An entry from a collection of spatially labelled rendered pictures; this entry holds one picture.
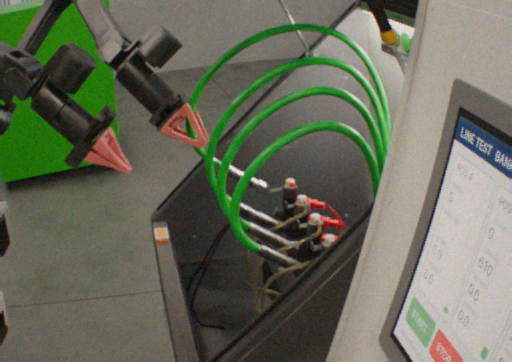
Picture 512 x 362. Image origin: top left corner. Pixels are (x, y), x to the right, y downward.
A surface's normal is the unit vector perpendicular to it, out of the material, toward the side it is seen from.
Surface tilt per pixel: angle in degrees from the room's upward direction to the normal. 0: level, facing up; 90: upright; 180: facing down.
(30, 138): 90
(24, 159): 90
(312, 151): 90
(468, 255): 76
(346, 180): 90
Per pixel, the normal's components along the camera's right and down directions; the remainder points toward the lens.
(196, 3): 0.26, 0.33
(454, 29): -0.96, -0.11
